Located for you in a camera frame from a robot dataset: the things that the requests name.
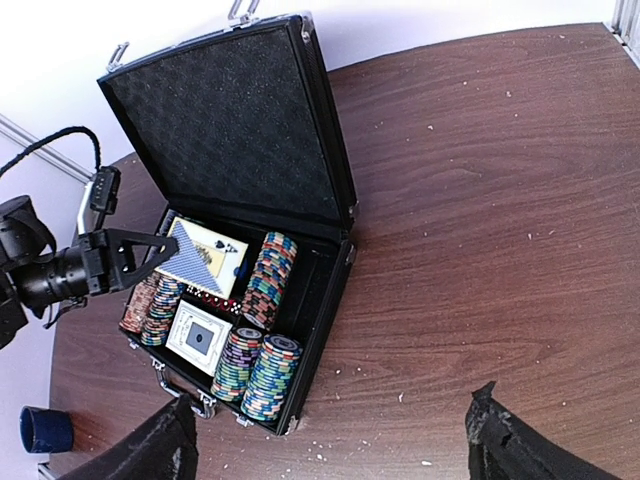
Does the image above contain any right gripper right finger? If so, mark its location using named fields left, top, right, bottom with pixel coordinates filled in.
left=465, top=382, right=615, bottom=480

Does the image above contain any black poker set case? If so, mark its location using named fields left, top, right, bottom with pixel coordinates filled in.
left=98, top=12, right=358, bottom=435

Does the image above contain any red dice row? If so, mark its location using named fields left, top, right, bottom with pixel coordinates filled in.
left=185, top=286, right=242, bottom=316

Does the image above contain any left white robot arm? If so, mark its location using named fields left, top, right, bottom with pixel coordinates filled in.
left=1, top=195, right=179, bottom=347

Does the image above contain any grey chip row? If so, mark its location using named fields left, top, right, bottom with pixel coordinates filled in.
left=141, top=275, right=185, bottom=346

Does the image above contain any teal chip row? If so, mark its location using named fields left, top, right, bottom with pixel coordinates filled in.
left=240, top=334, right=303, bottom=421

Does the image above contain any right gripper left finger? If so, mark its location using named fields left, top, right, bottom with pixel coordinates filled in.
left=63, top=394, right=198, bottom=480

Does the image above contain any orange chip row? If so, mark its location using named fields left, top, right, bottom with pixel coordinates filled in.
left=119, top=272, right=160, bottom=334

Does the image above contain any yellow blue card deck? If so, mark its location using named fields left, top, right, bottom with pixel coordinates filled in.
left=156, top=217, right=249, bottom=299

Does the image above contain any dark blue mug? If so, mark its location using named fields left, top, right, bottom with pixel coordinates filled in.
left=19, top=406, right=74, bottom=454

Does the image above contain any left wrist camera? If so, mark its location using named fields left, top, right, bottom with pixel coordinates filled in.
left=76, top=166, right=121, bottom=235

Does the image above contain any right back chip row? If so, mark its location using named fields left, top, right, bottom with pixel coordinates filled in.
left=241, top=231, right=298, bottom=331

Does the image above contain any green blue chip row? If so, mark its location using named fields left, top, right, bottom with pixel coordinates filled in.
left=211, top=327, right=263, bottom=402

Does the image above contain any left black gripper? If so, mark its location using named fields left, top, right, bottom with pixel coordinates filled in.
left=14, top=228, right=179, bottom=318

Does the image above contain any white playing card box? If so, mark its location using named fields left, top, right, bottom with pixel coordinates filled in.
left=165, top=300, right=232, bottom=377

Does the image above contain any left aluminium frame post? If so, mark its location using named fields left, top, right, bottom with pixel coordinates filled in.
left=0, top=114, right=93, bottom=183

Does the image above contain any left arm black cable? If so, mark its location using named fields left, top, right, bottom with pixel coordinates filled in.
left=0, top=125, right=104, bottom=179

